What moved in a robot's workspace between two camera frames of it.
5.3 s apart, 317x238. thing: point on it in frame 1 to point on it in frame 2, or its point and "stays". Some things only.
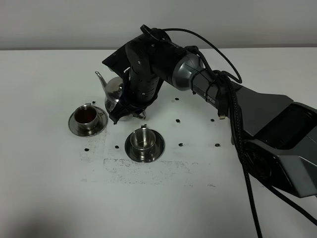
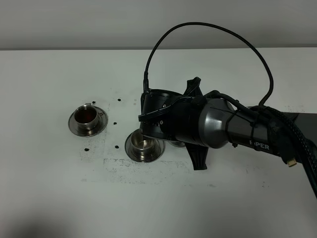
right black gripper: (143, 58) to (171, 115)
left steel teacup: (85, 116) stays
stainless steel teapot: (114, 87) to (176, 143)
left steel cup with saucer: (101, 124) stays
